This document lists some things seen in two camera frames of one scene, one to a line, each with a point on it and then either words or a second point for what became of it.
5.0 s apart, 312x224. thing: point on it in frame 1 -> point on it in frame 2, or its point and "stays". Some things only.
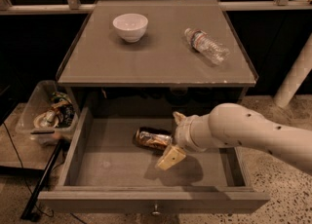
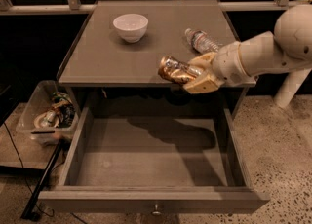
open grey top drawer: [107, 171] stays
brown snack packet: [152, 138] -> [176, 70]
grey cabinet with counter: [160, 70] stays
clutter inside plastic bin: [61, 113] stays
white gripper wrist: [182, 133] -> [227, 62]
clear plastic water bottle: [202, 42] stays
